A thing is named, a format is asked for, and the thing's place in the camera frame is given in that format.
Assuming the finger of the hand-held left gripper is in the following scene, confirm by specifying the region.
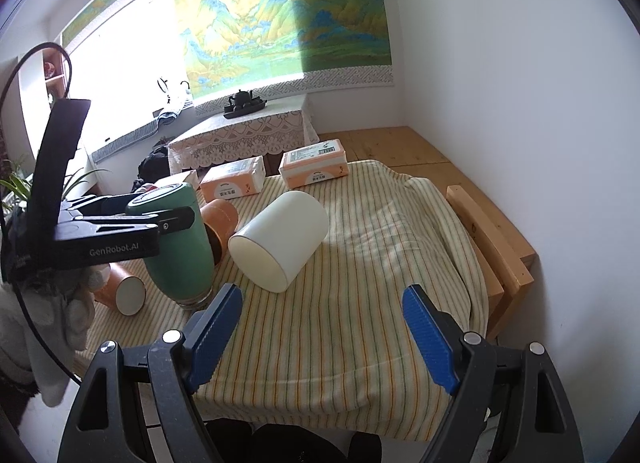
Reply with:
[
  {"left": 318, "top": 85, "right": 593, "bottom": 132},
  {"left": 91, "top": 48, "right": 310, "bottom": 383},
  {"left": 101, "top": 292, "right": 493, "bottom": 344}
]
[
  {"left": 75, "top": 207, "right": 197, "bottom": 245},
  {"left": 59, "top": 194, "right": 137, "bottom": 217}
]

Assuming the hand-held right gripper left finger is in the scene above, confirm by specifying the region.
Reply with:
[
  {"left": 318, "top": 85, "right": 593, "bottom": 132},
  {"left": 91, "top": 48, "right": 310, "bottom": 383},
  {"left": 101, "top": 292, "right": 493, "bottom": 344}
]
[{"left": 57, "top": 283, "right": 245, "bottom": 463}]

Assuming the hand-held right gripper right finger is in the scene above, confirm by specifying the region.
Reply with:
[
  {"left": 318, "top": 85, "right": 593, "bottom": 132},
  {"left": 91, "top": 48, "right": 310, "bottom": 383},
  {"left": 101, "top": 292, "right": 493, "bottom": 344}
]
[{"left": 401, "top": 284, "right": 586, "bottom": 463}]

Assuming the green cup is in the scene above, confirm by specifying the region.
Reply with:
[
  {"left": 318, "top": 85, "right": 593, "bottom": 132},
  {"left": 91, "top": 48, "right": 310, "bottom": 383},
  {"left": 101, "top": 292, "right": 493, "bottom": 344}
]
[{"left": 124, "top": 182, "right": 216, "bottom": 310}]

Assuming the orange paper cup white inside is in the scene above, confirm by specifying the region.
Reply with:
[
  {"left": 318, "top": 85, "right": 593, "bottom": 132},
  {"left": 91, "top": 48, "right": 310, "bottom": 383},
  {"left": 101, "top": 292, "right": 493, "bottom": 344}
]
[{"left": 92, "top": 262, "right": 147, "bottom": 317}]

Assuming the person's left hand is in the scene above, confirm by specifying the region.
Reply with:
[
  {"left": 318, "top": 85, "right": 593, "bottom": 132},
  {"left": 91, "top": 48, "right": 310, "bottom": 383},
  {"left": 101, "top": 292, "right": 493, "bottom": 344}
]
[{"left": 0, "top": 263, "right": 97, "bottom": 407}]

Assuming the green potted plant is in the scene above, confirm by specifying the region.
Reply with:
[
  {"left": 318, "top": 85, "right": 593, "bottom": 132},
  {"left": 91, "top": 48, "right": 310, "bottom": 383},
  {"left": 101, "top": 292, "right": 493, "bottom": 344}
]
[{"left": 0, "top": 152, "right": 110, "bottom": 216}]

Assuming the dark clothing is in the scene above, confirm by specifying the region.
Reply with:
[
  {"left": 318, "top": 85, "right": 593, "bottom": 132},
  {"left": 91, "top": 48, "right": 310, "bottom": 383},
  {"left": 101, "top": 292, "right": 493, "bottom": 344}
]
[{"left": 131, "top": 143, "right": 174, "bottom": 192}]

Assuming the grey striped windowsill cloth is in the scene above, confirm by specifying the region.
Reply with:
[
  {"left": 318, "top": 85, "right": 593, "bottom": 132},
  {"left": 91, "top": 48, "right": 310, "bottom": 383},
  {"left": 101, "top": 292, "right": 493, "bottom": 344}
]
[{"left": 91, "top": 120, "right": 162, "bottom": 164}]

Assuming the wooden shelf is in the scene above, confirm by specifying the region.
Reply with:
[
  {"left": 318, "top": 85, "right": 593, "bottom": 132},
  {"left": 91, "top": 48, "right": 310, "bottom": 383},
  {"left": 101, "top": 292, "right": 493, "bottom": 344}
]
[{"left": 42, "top": 47, "right": 72, "bottom": 111}]

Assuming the lace-covered side table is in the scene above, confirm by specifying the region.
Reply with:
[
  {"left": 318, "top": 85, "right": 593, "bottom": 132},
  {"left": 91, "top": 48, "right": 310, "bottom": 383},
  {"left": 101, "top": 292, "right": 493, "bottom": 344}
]
[{"left": 167, "top": 93, "right": 321, "bottom": 177}]

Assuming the blue towel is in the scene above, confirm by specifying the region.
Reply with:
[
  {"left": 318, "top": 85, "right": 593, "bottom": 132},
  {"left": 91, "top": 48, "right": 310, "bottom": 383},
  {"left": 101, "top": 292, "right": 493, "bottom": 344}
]
[{"left": 154, "top": 97, "right": 194, "bottom": 127}]

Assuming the glass kettle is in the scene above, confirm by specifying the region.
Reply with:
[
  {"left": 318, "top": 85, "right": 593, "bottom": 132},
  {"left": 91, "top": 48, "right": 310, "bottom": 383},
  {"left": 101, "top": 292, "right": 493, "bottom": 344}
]
[{"left": 156, "top": 75, "right": 192, "bottom": 105}]

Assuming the black cable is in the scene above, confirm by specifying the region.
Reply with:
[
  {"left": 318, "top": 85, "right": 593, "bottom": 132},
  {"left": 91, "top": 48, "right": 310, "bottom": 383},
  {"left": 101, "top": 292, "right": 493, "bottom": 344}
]
[{"left": 0, "top": 42, "right": 90, "bottom": 387}]

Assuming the landscape wall hanging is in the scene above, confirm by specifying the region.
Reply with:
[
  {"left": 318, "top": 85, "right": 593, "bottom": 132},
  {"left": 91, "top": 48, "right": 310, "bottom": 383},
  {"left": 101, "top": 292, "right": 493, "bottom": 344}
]
[{"left": 169, "top": 0, "right": 397, "bottom": 105}]

